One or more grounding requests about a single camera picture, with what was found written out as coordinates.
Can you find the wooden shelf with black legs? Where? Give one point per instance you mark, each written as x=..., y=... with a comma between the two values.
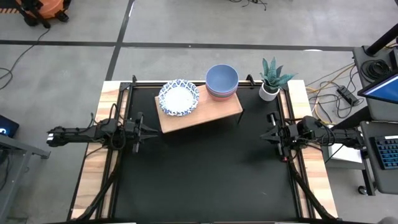
x=202, y=116

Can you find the black table mat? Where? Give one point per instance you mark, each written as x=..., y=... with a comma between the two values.
x=202, y=180

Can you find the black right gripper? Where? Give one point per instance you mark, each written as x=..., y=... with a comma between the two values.
x=286, y=135

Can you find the black metal pole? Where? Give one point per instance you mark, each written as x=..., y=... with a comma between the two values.
x=382, y=42

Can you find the backlit computer keyboard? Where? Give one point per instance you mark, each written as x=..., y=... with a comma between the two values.
x=388, y=152

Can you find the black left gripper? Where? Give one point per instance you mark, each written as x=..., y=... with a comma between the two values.
x=132, y=132

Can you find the black computer tower blue light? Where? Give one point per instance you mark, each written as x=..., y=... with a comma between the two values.
x=7, y=127

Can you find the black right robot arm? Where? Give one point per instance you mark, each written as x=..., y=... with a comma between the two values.
x=342, y=137

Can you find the white paper sheet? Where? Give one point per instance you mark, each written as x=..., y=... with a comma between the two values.
x=348, y=154

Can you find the blue patterned paper bowl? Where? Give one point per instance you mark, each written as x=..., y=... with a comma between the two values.
x=178, y=98

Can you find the orange shop vacuum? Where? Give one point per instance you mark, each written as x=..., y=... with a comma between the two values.
x=46, y=9

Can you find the pink plastic bowl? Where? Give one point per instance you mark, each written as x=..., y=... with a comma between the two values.
x=222, y=94

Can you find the black power strip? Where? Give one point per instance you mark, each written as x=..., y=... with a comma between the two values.
x=347, y=95

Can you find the computer monitor with blue screen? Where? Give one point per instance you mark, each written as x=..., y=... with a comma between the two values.
x=381, y=90

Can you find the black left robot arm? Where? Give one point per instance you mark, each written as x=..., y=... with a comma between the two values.
x=77, y=135

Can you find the snake plant in white pot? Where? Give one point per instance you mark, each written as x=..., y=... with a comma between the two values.
x=270, y=84

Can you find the grey metal workbench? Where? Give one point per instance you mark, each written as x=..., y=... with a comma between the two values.
x=18, y=147

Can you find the grey metal computer cart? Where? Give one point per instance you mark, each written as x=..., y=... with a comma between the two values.
x=373, y=112

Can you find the blue plastic bowl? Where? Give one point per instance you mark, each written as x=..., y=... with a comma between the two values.
x=222, y=77

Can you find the black frame clamp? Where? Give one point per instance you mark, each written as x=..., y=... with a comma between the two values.
x=250, y=79
x=134, y=79

